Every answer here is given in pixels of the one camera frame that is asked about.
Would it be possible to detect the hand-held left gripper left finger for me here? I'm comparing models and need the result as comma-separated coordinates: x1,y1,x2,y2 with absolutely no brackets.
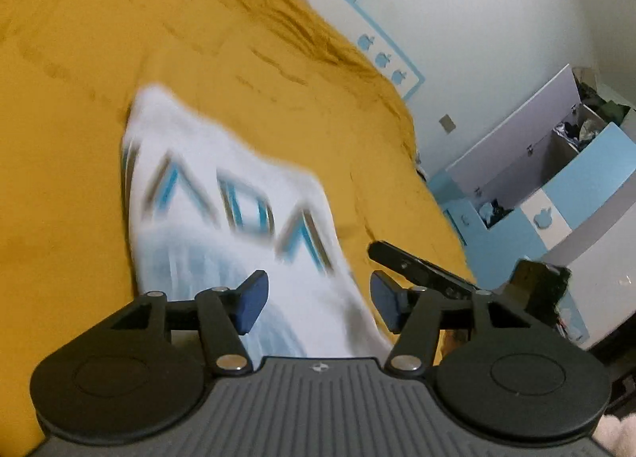
107,269,270,376

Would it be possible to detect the blue and white wardrobe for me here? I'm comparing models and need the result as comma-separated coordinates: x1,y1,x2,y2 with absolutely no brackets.
444,64,636,349

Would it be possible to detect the white fluffy cloth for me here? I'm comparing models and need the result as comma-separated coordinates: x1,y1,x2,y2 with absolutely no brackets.
593,412,636,457

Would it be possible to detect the pile of clothes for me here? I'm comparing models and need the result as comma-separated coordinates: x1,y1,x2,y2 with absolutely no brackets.
556,68,634,152

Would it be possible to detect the blue drawer cabinet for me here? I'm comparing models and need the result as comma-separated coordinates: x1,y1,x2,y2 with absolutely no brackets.
427,171,498,246

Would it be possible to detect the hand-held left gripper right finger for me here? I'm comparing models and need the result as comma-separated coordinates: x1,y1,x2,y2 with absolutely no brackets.
369,271,532,376

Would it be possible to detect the white printed sweatshirt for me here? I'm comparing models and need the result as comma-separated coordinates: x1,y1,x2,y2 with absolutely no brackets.
120,83,396,361

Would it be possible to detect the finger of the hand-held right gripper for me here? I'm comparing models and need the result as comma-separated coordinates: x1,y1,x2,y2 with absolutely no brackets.
368,241,479,300

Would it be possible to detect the mustard yellow quilt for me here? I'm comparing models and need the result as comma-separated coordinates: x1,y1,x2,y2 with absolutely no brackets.
0,0,480,457

